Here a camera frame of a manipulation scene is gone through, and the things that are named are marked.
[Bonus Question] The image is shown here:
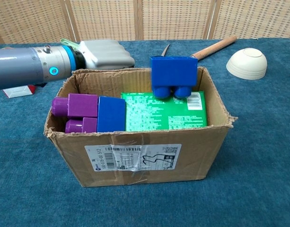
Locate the brown cardboard box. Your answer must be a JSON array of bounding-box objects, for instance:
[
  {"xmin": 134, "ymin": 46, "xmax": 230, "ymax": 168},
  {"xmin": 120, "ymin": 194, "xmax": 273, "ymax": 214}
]
[{"xmin": 43, "ymin": 66, "xmax": 238, "ymax": 188}]

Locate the woven folding screen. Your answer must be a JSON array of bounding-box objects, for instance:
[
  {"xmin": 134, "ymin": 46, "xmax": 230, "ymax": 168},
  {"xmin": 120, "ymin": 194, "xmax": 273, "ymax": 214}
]
[{"xmin": 0, "ymin": 0, "xmax": 290, "ymax": 44}]

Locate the small blue toy block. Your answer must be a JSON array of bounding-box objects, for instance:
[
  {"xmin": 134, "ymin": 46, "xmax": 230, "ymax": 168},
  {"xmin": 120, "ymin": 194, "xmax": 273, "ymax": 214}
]
[{"xmin": 97, "ymin": 96, "xmax": 126, "ymax": 133}]

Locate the light green dustpan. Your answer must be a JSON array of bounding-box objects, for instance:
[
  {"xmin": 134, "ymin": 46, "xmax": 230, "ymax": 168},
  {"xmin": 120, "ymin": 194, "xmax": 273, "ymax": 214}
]
[{"xmin": 60, "ymin": 38, "xmax": 81, "ymax": 50}]

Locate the purple toy building block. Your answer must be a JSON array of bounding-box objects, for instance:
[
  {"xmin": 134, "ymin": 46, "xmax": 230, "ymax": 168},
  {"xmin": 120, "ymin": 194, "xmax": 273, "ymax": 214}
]
[{"xmin": 52, "ymin": 93, "xmax": 100, "ymax": 133}]

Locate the blue table cloth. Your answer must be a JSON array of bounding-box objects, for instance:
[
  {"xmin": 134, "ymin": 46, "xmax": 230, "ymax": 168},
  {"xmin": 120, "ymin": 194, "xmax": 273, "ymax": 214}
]
[{"xmin": 0, "ymin": 37, "xmax": 290, "ymax": 227}]

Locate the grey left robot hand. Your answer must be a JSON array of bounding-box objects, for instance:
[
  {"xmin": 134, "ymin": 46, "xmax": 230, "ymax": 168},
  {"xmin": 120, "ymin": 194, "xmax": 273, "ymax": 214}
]
[{"xmin": 75, "ymin": 39, "xmax": 135, "ymax": 71}]

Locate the white and red small box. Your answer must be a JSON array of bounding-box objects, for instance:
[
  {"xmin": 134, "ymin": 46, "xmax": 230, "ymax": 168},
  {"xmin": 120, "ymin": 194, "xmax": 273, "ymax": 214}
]
[{"xmin": 2, "ymin": 84, "xmax": 38, "ymax": 99}]

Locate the cream upturned bowl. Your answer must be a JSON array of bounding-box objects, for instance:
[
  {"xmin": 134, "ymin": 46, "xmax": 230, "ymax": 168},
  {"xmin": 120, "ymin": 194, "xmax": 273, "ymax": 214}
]
[{"xmin": 226, "ymin": 47, "xmax": 268, "ymax": 81}]

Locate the green printed carton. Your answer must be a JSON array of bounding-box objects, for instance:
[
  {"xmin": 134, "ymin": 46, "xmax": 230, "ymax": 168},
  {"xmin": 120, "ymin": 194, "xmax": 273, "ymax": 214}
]
[{"xmin": 121, "ymin": 91, "xmax": 208, "ymax": 132}]

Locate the wooden rolling pin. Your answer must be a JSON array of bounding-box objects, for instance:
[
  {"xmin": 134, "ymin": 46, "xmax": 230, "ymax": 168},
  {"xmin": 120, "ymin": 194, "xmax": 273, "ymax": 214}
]
[{"xmin": 191, "ymin": 35, "xmax": 237, "ymax": 61}]

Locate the large blue toy block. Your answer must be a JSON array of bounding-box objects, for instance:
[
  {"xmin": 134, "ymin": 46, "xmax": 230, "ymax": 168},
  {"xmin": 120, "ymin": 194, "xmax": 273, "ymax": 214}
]
[{"xmin": 149, "ymin": 56, "xmax": 198, "ymax": 99}]

